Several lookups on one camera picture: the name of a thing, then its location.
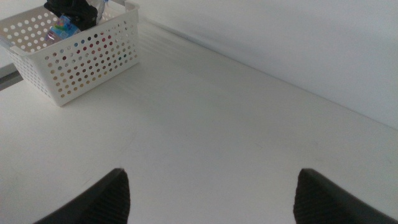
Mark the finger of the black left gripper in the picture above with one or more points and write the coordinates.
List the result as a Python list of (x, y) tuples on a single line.
[(84, 18)]

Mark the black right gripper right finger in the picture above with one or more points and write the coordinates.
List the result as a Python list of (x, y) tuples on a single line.
[(320, 205)]

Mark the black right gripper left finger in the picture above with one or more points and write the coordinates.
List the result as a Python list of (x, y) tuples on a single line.
[(102, 205)]

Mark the clear water bottle blue cap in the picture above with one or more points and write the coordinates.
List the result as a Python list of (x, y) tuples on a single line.
[(63, 29)]

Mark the white perforated plastic basket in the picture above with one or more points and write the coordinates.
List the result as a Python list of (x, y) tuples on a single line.
[(34, 53)]

